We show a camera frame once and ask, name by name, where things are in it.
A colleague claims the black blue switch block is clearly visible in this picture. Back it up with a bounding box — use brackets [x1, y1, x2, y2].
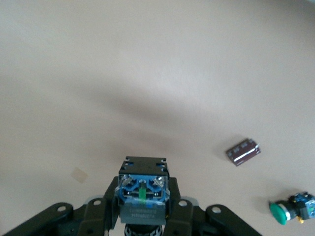
[115, 156, 171, 236]

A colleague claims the green pushbutton switch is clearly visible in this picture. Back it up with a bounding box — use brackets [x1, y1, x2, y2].
[269, 193, 315, 226]

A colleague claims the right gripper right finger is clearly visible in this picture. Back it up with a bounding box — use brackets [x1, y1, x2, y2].
[164, 177, 263, 236]

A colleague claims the brown tape patch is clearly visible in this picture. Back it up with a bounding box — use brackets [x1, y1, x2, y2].
[70, 167, 89, 183]

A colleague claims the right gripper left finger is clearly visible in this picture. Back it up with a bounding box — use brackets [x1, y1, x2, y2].
[0, 177, 122, 236]

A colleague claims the maroon cylindrical capacitor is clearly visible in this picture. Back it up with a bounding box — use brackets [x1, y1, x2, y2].
[225, 138, 262, 167]

